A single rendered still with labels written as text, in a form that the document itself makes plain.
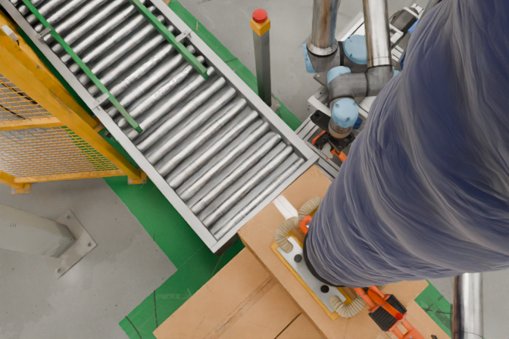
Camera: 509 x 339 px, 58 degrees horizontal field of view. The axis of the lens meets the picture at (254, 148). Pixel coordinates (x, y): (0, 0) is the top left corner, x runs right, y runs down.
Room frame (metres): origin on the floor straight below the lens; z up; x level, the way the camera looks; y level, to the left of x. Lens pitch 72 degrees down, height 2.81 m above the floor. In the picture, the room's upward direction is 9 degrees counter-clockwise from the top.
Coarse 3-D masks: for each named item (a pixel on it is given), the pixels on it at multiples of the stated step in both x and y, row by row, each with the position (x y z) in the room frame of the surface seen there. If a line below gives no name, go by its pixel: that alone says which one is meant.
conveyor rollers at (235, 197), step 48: (96, 0) 1.79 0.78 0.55; (144, 0) 1.74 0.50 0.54; (96, 48) 1.46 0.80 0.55; (144, 48) 1.42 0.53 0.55; (192, 48) 1.37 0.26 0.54; (144, 144) 0.85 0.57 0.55; (192, 144) 0.81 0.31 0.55; (240, 144) 0.77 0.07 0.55; (192, 192) 0.55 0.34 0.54; (240, 192) 0.51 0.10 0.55
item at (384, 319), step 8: (392, 296) -0.06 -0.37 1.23; (376, 304) -0.07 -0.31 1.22; (392, 304) -0.08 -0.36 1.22; (400, 304) -0.09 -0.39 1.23; (376, 312) -0.10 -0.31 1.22; (384, 312) -0.10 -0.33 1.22; (400, 312) -0.11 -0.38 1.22; (376, 320) -0.12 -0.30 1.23; (384, 320) -0.13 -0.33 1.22; (392, 320) -0.13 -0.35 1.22; (400, 320) -0.13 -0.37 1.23; (384, 328) -0.15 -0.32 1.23; (392, 328) -0.15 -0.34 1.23
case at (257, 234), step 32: (288, 192) 0.37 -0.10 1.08; (320, 192) 0.35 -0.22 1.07; (256, 224) 0.26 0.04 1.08; (256, 256) 0.16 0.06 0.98; (288, 288) 0.02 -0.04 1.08; (352, 288) -0.02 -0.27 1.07; (384, 288) -0.03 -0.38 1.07; (416, 288) -0.05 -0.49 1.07; (320, 320) -0.10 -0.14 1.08; (352, 320) -0.12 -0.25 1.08
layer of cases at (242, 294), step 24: (240, 264) 0.17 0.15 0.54; (216, 288) 0.07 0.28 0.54; (240, 288) 0.06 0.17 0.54; (264, 288) 0.04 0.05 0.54; (192, 312) -0.02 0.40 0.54; (216, 312) -0.03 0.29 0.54; (240, 312) -0.05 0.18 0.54; (264, 312) -0.06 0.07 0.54; (288, 312) -0.08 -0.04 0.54; (408, 312) -0.16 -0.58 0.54; (168, 336) -0.10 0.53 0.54; (192, 336) -0.12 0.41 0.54; (216, 336) -0.14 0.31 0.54; (240, 336) -0.15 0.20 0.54; (264, 336) -0.17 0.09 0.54; (288, 336) -0.18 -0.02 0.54; (312, 336) -0.20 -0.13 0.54; (384, 336) -0.24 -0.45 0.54
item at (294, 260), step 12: (276, 252) 0.15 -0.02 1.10; (300, 252) 0.14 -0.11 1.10; (288, 264) 0.10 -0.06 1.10; (300, 264) 0.09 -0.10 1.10; (300, 276) 0.05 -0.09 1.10; (312, 288) 0.00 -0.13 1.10; (324, 288) 0.00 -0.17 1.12; (336, 288) -0.01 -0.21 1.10; (324, 300) -0.04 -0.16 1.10; (348, 300) -0.05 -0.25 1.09
